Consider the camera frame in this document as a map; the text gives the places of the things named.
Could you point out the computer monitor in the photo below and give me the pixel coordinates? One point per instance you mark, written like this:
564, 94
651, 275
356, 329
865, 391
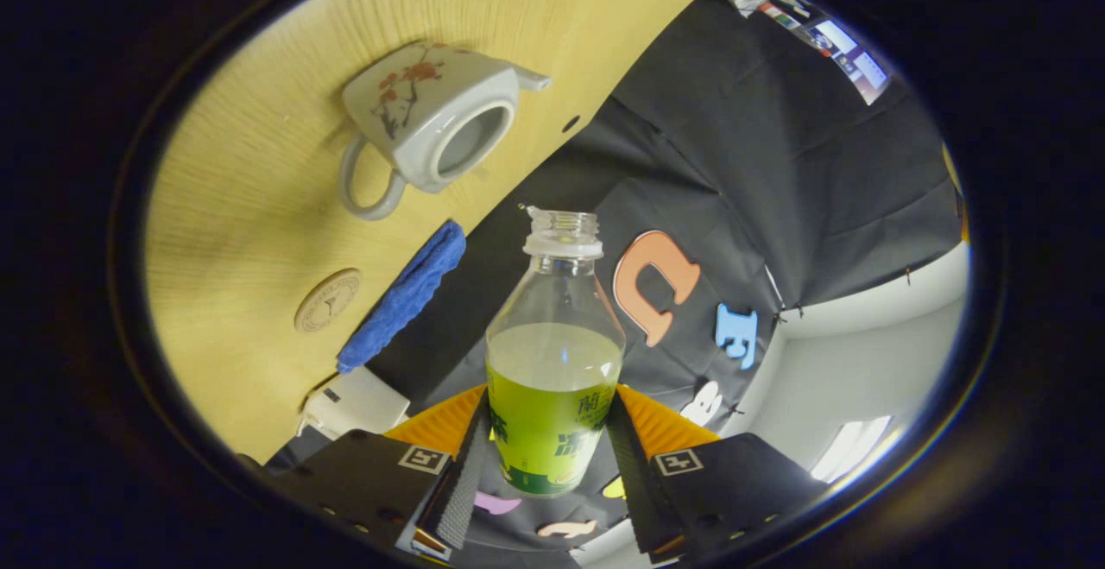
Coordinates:
850, 60

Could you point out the blue towel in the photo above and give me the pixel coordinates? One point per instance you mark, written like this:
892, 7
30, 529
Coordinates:
401, 297

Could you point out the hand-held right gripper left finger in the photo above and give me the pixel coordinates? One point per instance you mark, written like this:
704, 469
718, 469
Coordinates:
466, 483

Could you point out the round wooden coaster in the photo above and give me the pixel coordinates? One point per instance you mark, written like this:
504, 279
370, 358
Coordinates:
328, 300

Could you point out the white floral teacup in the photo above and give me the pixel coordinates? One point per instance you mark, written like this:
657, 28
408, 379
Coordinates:
406, 103

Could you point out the white toaster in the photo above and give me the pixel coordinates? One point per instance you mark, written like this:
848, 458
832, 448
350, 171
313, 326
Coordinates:
358, 403

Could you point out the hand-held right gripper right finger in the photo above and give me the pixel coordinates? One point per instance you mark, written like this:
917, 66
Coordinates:
634, 483

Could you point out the green label water bottle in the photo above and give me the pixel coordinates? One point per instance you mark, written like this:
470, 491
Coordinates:
552, 414

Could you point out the red cap plastic bottle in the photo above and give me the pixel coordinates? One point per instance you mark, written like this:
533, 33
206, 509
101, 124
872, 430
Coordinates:
779, 15

